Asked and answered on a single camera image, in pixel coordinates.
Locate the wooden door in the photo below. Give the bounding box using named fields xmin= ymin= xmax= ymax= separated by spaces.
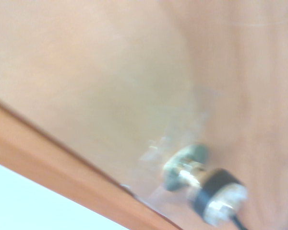
xmin=0 ymin=0 xmax=288 ymax=230

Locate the silver black cylindrical connector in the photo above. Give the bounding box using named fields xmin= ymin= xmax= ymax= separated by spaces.
xmin=162 ymin=142 xmax=250 ymax=227

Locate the wooden door jamb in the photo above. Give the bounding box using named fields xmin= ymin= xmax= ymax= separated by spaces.
xmin=0 ymin=97 xmax=183 ymax=230

